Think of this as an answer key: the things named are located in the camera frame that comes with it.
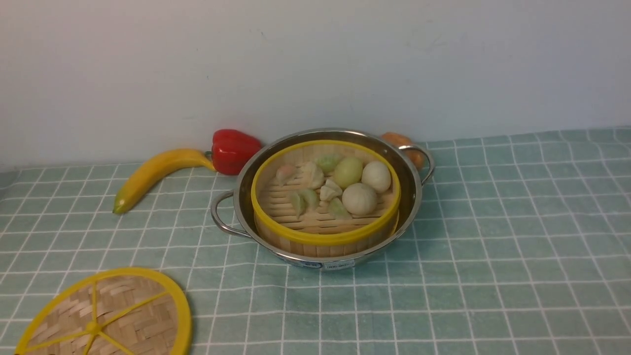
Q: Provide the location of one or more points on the white pleated dumpling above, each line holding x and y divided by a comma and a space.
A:
314, 174

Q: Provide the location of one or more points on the yellow banana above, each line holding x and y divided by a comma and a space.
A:
152, 171

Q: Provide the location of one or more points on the green round bun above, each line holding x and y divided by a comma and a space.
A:
348, 171

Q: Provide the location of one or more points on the bamboo steamer basket yellow rim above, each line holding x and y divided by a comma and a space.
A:
315, 223

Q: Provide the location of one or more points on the white round bun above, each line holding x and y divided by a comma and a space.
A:
359, 199
377, 176

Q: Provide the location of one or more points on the red bell pepper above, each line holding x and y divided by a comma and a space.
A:
231, 150

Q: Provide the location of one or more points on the pink dumpling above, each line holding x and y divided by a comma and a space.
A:
285, 174

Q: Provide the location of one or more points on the brown potato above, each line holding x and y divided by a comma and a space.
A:
416, 157

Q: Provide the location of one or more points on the green dumpling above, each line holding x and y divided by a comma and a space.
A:
328, 162

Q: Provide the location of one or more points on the stainless steel two-handled pot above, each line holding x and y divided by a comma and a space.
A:
233, 213

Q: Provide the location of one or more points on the green checkered tablecloth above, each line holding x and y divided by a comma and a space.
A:
521, 247

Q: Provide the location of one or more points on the woven bamboo steamer lid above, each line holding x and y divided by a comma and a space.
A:
123, 311

